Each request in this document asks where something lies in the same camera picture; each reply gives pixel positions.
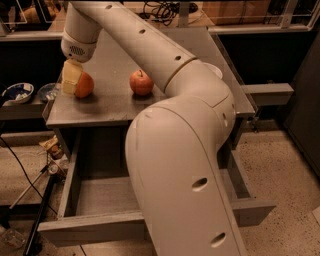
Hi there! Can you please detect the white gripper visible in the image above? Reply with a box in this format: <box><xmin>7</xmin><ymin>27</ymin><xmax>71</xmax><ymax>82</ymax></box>
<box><xmin>61</xmin><ymin>30</ymin><xmax>98</xmax><ymax>95</ymax></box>

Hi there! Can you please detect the orange fruit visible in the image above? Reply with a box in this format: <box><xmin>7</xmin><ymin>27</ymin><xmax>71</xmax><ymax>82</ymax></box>
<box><xmin>74</xmin><ymin>71</ymin><xmax>94</xmax><ymax>99</ymax></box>

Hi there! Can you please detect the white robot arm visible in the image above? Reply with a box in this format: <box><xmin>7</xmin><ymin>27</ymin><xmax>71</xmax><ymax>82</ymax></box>
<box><xmin>62</xmin><ymin>1</ymin><xmax>247</xmax><ymax>256</ymax></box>

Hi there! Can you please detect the open grey top drawer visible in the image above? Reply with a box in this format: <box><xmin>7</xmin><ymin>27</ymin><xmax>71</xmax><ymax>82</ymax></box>
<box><xmin>38</xmin><ymin>127</ymin><xmax>276</xmax><ymax>247</ymax></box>

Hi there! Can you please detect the grey small bowl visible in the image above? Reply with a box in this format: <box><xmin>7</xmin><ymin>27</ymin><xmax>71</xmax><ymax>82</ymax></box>
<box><xmin>37</xmin><ymin>83</ymin><xmax>60</xmax><ymax>103</ymax></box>

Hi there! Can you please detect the blue white bowl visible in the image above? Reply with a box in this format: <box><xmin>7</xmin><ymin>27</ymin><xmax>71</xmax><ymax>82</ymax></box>
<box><xmin>0</xmin><ymin>83</ymin><xmax>34</xmax><ymax>105</ymax></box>

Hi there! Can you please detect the grey cabinet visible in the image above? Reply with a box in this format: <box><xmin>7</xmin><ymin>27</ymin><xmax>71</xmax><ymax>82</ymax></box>
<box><xmin>47</xmin><ymin>27</ymin><xmax>254</xmax><ymax>155</ymax></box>

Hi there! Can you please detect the red apple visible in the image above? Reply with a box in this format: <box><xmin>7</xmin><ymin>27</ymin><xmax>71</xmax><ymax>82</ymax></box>
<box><xmin>129</xmin><ymin>70</ymin><xmax>154</xmax><ymax>96</ymax></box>

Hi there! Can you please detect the snack bag on floor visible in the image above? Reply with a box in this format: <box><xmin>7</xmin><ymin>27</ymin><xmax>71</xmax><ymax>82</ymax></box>
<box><xmin>39</xmin><ymin>135</ymin><xmax>64</xmax><ymax>160</ymax></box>

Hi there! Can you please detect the black tripod leg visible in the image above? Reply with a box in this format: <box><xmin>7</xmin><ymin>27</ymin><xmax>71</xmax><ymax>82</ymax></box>
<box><xmin>23</xmin><ymin>176</ymin><xmax>56</xmax><ymax>256</ymax></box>

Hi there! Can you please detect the cardboard box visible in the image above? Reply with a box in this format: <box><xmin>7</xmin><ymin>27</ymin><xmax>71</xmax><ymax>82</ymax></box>
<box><xmin>202</xmin><ymin>0</ymin><xmax>271</xmax><ymax>25</ymax></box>

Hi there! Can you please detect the grey side shelf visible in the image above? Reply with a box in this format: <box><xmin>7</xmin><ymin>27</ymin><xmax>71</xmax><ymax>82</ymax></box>
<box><xmin>242</xmin><ymin>83</ymin><xmax>294</xmax><ymax>106</ymax></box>

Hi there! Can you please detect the black cable bundle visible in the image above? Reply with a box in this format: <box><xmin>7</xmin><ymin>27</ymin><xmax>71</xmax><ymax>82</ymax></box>
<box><xmin>138</xmin><ymin>1</ymin><xmax>198</xmax><ymax>27</ymax></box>

